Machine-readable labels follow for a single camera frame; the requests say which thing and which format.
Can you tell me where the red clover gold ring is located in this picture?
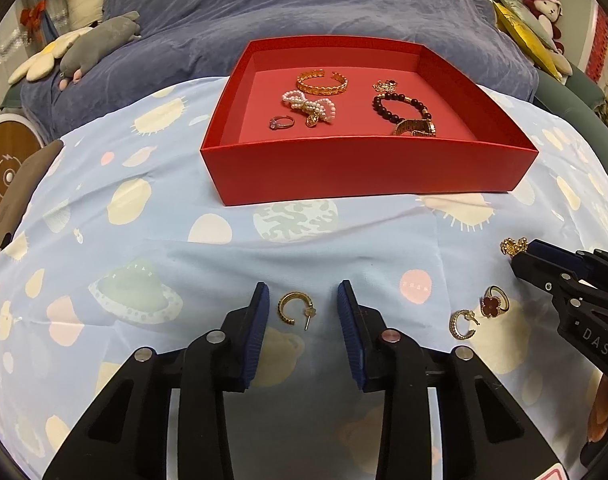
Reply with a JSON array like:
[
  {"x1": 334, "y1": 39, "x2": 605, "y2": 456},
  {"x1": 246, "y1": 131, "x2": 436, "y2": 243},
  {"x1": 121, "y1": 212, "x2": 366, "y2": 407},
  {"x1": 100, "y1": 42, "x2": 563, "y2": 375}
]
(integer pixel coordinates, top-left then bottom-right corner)
[{"x1": 479, "y1": 285, "x2": 512, "y2": 317}]

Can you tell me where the light blue planet print cloth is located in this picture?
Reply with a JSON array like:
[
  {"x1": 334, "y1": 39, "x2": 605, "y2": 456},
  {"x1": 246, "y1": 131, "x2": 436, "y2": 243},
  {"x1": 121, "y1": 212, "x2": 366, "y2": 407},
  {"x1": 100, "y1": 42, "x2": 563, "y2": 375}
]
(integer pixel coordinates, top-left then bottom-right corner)
[{"x1": 0, "y1": 76, "x2": 608, "y2": 480}]

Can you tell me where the white curtain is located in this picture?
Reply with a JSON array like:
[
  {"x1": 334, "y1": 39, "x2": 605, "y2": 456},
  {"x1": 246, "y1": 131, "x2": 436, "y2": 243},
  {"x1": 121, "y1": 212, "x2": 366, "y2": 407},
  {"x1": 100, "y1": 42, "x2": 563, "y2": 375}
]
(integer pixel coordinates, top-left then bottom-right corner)
[{"x1": 0, "y1": 0, "x2": 64, "y2": 76}]

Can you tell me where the grey plush toy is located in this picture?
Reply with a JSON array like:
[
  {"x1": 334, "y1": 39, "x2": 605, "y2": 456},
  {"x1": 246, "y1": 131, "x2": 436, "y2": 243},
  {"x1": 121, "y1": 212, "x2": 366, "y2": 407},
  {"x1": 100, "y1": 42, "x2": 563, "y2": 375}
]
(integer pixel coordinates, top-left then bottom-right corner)
[{"x1": 58, "y1": 11, "x2": 142, "y2": 83}]

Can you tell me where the cream flower plush toy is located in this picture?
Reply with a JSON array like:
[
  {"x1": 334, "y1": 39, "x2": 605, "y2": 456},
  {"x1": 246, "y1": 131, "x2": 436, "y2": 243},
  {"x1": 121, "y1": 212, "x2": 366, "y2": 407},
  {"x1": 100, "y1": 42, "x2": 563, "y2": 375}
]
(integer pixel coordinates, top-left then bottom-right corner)
[{"x1": 8, "y1": 26, "x2": 102, "y2": 83}]

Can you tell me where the red curtain bow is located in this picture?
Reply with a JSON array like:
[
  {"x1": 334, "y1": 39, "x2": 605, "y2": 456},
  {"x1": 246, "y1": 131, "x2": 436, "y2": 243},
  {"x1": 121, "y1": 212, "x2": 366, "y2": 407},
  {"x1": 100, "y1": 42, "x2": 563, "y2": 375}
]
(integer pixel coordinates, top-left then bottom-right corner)
[{"x1": 20, "y1": 0, "x2": 47, "y2": 28}]

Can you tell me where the green sofa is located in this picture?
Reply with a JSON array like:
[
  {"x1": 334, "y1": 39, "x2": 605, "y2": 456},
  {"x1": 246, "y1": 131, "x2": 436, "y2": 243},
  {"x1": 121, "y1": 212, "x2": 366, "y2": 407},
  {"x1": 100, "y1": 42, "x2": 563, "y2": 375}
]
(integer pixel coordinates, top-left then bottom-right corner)
[{"x1": 466, "y1": 0, "x2": 608, "y2": 161}]

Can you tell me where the pearl bow hair clip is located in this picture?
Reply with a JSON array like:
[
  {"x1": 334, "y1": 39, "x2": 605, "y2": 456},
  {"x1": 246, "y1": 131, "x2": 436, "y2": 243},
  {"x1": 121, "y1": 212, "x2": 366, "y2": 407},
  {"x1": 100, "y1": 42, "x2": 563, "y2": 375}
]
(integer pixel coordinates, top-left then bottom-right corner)
[{"x1": 282, "y1": 90, "x2": 336, "y2": 123}]

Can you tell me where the red cardboard box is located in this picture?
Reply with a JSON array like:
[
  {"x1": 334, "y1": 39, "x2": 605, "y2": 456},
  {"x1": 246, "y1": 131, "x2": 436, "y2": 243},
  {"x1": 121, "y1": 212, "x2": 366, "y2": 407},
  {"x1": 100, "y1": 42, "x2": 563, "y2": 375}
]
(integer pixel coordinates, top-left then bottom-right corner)
[{"x1": 200, "y1": 35, "x2": 540, "y2": 207}]

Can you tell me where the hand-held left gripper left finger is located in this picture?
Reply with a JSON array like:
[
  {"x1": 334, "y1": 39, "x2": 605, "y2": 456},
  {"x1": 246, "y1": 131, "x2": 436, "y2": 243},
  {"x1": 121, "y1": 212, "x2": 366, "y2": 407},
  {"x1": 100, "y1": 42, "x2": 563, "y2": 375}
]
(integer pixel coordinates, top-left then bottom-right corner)
[{"x1": 42, "y1": 281, "x2": 271, "y2": 480}]

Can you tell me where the white round wooden device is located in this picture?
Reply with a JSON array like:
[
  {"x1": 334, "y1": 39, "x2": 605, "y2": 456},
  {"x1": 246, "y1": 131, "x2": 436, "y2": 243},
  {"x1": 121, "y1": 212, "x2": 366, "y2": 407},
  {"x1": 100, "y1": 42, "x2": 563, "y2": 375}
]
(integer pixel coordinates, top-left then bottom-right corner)
[{"x1": 0, "y1": 112, "x2": 44, "y2": 256}]

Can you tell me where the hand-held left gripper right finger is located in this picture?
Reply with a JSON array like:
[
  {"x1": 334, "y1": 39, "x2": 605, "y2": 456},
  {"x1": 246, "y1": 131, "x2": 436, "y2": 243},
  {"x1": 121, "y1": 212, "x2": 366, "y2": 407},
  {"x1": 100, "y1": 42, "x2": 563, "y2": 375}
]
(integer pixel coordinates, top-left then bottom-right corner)
[{"x1": 336, "y1": 280, "x2": 560, "y2": 480}]

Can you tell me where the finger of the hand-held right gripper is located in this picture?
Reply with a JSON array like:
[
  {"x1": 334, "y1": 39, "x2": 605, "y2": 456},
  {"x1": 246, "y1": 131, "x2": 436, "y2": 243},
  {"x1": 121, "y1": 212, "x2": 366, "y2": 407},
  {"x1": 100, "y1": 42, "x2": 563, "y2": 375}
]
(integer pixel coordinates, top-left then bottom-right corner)
[
  {"x1": 527, "y1": 239, "x2": 608, "y2": 287},
  {"x1": 510, "y1": 251, "x2": 584, "y2": 308}
]

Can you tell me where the gold hoop earring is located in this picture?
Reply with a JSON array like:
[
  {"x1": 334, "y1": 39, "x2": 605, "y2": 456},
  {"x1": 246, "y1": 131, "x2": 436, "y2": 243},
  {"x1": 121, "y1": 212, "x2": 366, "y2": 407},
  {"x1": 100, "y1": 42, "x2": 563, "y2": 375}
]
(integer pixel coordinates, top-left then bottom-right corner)
[
  {"x1": 277, "y1": 292, "x2": 319, "y2": 331},
  {"x1": 449, "y1": 309, "x2": 480, "y2": 342}
]

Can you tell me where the gold cushion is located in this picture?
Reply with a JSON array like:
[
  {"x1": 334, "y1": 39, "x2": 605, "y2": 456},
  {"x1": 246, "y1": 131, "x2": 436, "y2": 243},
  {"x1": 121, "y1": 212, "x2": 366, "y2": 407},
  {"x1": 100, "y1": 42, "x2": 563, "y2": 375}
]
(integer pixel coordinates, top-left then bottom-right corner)
[{"x1": 491, "y1": 1, "x2": 560, "y2": 78}]

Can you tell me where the red monkey plush toy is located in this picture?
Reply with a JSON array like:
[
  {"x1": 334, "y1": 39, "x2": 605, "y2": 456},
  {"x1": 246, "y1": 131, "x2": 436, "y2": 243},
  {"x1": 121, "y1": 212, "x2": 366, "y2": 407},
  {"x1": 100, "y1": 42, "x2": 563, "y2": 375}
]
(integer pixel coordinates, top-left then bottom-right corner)
[{"x1": 522, "y1": 0, "x2": 566, "y2": 56}]

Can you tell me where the gold cuff bracelet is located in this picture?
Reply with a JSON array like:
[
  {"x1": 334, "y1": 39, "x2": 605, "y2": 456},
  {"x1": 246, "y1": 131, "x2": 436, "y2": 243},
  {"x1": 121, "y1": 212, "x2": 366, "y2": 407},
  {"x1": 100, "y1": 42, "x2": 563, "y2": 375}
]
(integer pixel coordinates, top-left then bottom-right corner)
[{"x1": 296, "y1": 71, "x2": 349, "y2": 97}]

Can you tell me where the purple-blue blanket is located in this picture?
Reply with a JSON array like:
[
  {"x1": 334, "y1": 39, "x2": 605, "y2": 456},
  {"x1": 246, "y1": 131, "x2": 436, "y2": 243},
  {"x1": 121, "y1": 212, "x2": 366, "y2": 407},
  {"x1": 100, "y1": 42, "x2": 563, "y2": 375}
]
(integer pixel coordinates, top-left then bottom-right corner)
[{"x1": 21, "y1": 0, "x2": 540, "y2": 146}]

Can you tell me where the dark bead bracelet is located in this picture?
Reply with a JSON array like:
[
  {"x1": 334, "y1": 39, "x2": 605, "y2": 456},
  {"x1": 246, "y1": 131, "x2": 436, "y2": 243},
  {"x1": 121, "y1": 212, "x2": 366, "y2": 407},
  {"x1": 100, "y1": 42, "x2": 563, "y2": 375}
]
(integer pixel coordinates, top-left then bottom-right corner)
[{"x1": 373, "y1": 91, "x2": 432, "y2": 123}]

